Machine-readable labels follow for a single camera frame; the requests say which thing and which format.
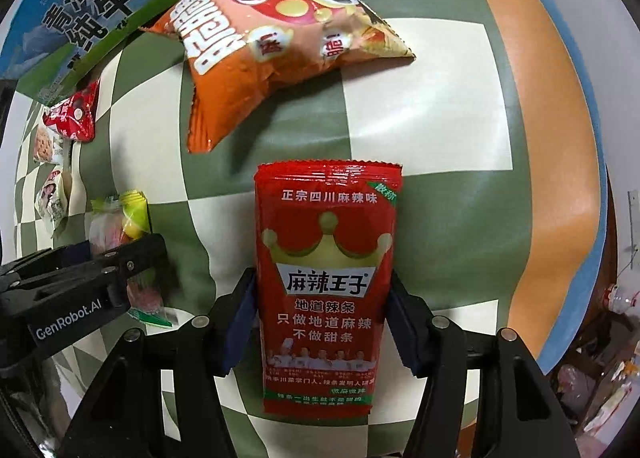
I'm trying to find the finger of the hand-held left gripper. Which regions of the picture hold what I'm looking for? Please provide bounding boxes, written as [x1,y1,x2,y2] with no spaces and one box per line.
[0,244,108,289]
[10,233,169,324]

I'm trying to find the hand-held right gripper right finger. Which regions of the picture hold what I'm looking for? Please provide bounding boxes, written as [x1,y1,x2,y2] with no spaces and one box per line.
[386,269,581,458]

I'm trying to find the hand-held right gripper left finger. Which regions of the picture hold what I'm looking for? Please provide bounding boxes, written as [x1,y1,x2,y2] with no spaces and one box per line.
[62,267,262,458]

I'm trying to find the clear colourful candy bag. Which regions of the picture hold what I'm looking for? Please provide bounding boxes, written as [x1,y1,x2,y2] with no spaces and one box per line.
[89,189,173,328]

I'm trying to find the red crown print snack packet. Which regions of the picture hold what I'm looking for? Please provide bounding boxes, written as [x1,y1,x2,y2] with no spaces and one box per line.
[253,160,403,421]

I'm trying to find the cardboard box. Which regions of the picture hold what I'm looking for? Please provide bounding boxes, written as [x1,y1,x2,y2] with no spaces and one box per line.
[0,0,386,104]

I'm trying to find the small white snack packet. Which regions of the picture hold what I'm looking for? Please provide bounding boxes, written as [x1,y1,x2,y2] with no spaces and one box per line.
[37,165,73,239]

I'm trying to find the cookie print snack packet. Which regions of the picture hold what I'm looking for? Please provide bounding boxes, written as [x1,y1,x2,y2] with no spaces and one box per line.
[32,125,68,164]

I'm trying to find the small red snack packet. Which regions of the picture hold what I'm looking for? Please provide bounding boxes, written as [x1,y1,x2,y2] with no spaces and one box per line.
[42,80,101,141]

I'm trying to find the blue bed sheet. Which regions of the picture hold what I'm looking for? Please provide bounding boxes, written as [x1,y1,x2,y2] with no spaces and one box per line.
[492,0,617,374]

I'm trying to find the colourful clutter pile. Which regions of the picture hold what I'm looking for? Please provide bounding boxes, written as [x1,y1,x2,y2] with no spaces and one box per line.
[550,283,640,444]

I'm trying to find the green white checkered blanket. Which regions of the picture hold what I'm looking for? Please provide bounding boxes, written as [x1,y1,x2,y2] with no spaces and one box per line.
[0,0,608,458]

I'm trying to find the orange panda snack bag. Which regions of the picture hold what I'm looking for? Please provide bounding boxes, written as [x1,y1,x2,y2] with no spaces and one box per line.
[140,0,416,154]

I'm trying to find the white power strip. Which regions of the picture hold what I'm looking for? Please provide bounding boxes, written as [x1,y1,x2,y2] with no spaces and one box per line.
[627,190,640,249]

